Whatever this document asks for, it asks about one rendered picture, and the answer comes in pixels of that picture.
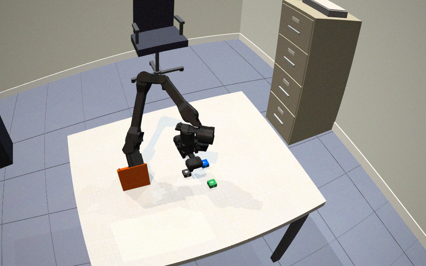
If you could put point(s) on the green block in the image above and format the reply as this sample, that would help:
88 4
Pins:
212 183

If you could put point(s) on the blue block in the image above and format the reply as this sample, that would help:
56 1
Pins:
205 163

